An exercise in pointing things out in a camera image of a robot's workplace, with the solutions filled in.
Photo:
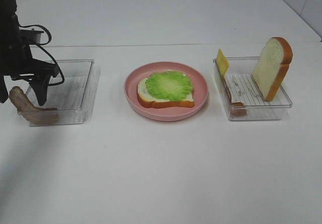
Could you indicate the bacon strip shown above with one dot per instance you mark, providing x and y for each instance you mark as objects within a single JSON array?
[
  {"x": 236, "y": 109},
  {"x": 30, "y": 112}
]

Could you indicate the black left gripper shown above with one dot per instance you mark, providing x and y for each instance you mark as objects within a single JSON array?
[{"x": 17, "y": 61}]

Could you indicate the bread slice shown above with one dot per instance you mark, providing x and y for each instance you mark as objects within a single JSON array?
[
  {"x": 272, "y": 67},
  {"x": 148, "y": 101}
]

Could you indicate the yellow cheese slice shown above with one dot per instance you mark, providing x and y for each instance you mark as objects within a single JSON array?
[{"x": 222, "y": 63}]

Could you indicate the pink round plate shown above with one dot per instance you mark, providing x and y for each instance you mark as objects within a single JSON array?
[{"x": 200, "y": 93}]

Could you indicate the clear plastic tray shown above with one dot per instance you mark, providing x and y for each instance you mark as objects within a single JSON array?
[
  {"x": 244, "y": 89},
  {"x": 74, "y": 99}
]

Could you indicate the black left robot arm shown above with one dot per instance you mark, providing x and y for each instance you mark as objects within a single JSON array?
[{"x": 11, "y": 25}]

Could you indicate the green lettuce leaf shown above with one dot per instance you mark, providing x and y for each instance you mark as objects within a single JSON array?
[{"x": 169, "y": 85}]

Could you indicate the left clear plastic tray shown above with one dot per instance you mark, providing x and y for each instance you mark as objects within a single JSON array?
[{"x": 74, "y": 99}]

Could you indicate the right clear plastic tray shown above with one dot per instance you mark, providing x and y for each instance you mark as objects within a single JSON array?
[{"x": 244, "y": 89}]

